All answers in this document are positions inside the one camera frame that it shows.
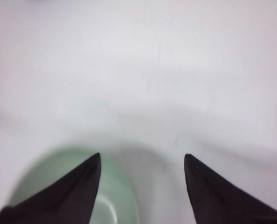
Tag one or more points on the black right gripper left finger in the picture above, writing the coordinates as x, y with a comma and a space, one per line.
70, 200

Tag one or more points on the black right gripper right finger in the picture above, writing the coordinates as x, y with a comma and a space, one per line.
215, 200

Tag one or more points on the green bowl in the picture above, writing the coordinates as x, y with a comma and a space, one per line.
116, 201

